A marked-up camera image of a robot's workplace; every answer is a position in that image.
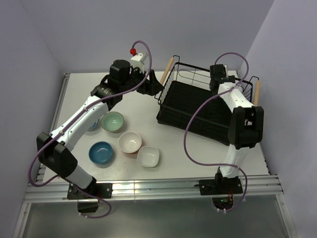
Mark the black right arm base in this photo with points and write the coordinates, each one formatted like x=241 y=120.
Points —
x=226 y=186

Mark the wooden rack handle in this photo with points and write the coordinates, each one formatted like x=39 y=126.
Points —
x=168 y=67
x=257 y=93

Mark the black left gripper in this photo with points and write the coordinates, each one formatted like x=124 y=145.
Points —
x=152 y=87

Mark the aluminium table edge rail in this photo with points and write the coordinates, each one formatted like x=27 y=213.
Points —
x=153 y=189

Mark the pale green ceramic bowl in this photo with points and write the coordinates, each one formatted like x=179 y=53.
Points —
x=112 y=121

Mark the left wooden rack handle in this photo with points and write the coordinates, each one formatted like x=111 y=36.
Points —
x=168 y=67

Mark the blue white patterned bowl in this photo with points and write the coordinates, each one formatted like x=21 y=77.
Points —
x=94 y=125

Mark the black wire dish rack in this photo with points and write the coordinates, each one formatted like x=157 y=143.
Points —
x=187 y=102

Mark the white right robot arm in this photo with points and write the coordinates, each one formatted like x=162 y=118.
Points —
x=246 y=123

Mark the white square bowl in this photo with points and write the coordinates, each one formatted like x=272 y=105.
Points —
x=148 y=156

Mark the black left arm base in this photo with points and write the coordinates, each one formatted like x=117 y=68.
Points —
x=89 y=199

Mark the right wooden rack handle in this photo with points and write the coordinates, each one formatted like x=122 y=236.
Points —
x=257 y=93

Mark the orange bowl white inside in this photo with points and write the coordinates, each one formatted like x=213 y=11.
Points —
x=129 y=142

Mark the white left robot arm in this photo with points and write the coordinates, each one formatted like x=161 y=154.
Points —
x=55 y=148

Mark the blue ceramic bowl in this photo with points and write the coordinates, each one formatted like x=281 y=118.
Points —
x=100 y=153

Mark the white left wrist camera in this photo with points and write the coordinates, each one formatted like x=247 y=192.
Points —
x=138 y=61

